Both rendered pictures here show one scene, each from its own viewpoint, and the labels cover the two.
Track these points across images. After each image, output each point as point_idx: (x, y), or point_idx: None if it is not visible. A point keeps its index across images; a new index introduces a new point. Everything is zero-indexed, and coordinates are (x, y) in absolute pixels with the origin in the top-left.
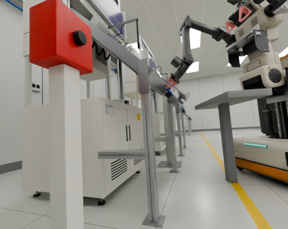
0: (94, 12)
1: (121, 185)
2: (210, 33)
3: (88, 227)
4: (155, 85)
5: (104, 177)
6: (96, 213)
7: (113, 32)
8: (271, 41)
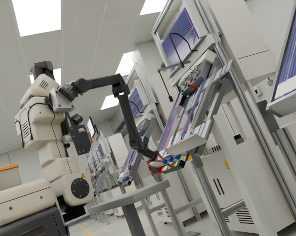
0: (180, 71)
1: (248, 235)
2: (92, 88)
3: (208, 234)
4: (162, 164)
5: (209, 215)
6: (217, 233)
7: (194, 56)
8: (35, 149)
